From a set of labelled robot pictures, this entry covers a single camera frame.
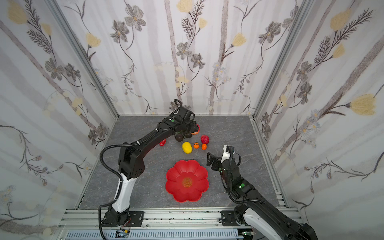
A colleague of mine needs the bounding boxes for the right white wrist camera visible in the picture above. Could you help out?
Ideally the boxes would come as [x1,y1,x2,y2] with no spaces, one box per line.
[221,145,235,163]

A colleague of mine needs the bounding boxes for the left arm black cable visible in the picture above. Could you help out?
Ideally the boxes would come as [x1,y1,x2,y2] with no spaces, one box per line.
[97,98,184,240]

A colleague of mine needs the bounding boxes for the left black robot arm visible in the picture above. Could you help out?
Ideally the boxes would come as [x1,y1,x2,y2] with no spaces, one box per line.
[98,106,200,228]

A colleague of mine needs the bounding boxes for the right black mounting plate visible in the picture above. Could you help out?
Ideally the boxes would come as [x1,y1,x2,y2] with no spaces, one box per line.
[221,210,248,227]

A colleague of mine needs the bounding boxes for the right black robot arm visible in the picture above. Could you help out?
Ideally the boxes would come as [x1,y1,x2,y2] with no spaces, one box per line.
[207,152,318,240]

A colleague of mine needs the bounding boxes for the red flower-shaped fruit bowl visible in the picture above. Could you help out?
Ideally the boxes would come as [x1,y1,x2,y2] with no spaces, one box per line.
[165,160,210,203]

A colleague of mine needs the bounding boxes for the black mounting plate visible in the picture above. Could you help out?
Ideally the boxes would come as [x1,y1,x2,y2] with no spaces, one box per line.
[221,210,248,227]
[101,211,145,228]

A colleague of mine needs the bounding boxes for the white slotted cable duct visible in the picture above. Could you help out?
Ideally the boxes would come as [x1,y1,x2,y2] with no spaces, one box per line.
[64,228,241,240]

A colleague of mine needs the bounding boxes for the dark red pomegranate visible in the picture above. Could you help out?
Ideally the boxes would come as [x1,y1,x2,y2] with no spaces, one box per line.
[201,135,210,145]

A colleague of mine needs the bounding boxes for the yellow lemon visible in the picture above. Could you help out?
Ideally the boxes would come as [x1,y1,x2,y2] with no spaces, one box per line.
[182,142,193,154]

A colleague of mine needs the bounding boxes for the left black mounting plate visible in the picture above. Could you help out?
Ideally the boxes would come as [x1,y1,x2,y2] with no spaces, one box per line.
[101,211,145,228]

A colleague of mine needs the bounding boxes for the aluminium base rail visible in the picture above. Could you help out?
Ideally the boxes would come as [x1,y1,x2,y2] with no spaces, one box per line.
[56,206,304,240]

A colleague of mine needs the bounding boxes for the red apple fruit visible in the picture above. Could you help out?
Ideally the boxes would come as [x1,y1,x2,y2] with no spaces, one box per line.
[191,124,200,135]

